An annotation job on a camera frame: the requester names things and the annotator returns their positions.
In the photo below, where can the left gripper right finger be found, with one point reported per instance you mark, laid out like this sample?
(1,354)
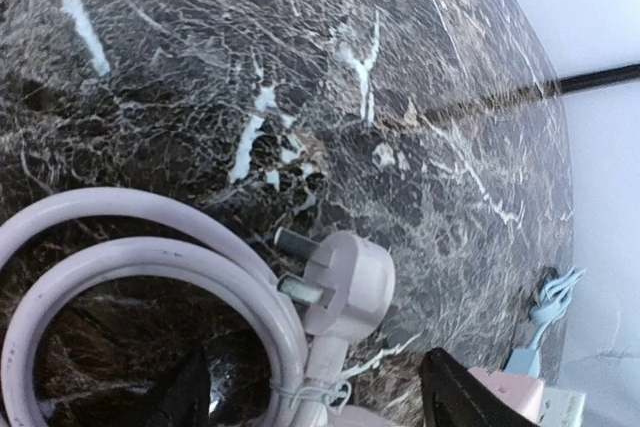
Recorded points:
(452,396)

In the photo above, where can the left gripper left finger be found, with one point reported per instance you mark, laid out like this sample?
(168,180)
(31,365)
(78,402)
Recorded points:
(180,398)

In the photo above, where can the pink cube socket adapter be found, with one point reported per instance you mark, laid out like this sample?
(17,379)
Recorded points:
(520,393)

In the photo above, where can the white cube socket adapter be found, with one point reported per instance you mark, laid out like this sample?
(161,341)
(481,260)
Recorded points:
(561,408)

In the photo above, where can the blue power strip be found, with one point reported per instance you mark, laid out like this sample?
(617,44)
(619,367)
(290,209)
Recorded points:
(524,362)

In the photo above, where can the right black frame post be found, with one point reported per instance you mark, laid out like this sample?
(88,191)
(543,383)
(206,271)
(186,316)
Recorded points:
(599,79)

